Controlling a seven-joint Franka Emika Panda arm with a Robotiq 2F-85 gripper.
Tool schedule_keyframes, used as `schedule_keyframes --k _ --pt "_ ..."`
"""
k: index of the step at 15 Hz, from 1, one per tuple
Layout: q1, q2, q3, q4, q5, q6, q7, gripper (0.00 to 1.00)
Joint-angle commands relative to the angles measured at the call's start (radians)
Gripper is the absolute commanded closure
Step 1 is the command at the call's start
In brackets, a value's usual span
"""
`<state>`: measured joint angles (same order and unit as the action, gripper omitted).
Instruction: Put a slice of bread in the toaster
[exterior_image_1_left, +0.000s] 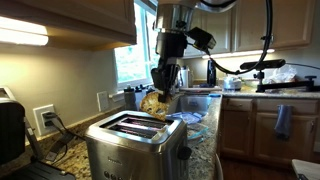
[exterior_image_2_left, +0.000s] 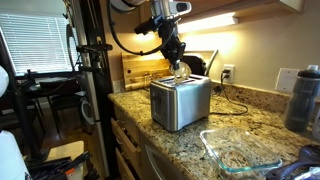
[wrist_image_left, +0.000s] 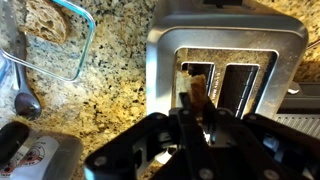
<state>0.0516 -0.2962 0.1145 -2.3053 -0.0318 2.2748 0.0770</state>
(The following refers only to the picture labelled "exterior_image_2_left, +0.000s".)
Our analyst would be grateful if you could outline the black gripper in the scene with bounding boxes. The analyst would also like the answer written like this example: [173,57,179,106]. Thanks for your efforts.
[156,19,187,73]

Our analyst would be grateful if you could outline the brown bread slice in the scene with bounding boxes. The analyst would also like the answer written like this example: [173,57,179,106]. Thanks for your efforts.
[221,149,254,169]
[169,61,193,85]

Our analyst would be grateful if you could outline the stainless steel toaster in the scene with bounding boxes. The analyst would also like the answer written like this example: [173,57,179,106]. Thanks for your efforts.
[149,73,213,133]

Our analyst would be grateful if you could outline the wooden cutting board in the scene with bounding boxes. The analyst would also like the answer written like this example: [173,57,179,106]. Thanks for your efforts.
[121,51,174,92]

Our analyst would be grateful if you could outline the wooden cabinet drawer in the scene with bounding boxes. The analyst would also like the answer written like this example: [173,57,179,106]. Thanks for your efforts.
[113,104,141,141]
[110,118,143,168]
[114,147,138,180]

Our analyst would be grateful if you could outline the stainless steel dishwasher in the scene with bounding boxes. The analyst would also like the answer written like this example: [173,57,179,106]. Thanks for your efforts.
[139,133,191,180]

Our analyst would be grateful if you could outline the dark wooden chair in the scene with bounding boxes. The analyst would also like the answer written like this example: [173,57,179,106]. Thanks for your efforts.
[49,89,88,134]

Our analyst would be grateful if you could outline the dark dining table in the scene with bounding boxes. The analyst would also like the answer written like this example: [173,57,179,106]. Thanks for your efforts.
[16,69,84,101]

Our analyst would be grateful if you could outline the dark water bottle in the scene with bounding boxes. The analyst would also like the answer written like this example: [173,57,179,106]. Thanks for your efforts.
[283,64,320,133]

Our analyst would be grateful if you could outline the clear glass food container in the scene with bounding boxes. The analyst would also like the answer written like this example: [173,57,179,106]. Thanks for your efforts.
[199,128,284,180]

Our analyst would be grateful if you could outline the white window blinds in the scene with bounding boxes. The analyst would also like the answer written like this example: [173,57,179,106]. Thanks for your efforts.
[0,13,79,76]

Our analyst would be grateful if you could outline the black metal stand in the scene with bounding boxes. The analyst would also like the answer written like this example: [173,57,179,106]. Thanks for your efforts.
[0,33,46,163]

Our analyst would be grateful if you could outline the black tool pile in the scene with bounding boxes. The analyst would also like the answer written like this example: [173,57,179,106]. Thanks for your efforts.
[25,150,93,180]

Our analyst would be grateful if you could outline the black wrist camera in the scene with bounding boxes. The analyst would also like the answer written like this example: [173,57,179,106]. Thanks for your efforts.
[134,18,158,35]

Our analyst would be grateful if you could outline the black toaster power cord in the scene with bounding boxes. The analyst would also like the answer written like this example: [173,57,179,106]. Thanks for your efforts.
[209,69,250,117]

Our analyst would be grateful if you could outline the white wall outlet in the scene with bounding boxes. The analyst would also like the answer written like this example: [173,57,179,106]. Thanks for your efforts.
[221,63,236,85]

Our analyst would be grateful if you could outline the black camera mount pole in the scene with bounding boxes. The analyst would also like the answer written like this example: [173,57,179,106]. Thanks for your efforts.
[75,0,121,180]

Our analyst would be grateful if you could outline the wooden wall cabinet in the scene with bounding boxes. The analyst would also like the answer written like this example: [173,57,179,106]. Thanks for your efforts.
[179,0,306,26]

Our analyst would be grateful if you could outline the curved metal dishwasher handle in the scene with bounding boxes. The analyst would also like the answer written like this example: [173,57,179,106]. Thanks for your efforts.
[144,144,168,180]

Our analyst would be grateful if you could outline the white wall switch plate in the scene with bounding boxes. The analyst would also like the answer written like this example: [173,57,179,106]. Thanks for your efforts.
[274,67,300,94]

